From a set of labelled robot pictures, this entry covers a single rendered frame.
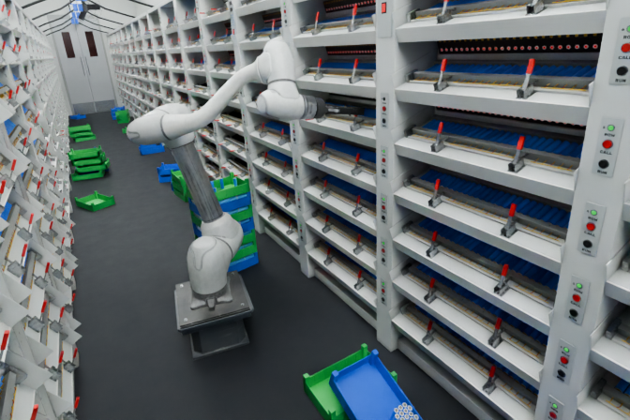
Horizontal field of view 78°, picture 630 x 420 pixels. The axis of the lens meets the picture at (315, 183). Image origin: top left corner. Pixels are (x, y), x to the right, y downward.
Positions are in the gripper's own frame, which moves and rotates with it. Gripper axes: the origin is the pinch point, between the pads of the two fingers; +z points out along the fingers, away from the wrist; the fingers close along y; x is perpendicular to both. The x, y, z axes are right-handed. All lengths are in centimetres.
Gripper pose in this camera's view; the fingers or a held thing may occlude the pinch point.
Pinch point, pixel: (355, 111)
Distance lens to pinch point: 161.0
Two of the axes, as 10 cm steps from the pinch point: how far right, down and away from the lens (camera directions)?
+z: 8.5, -0.4, 5.2
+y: 5.1, 2.6, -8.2
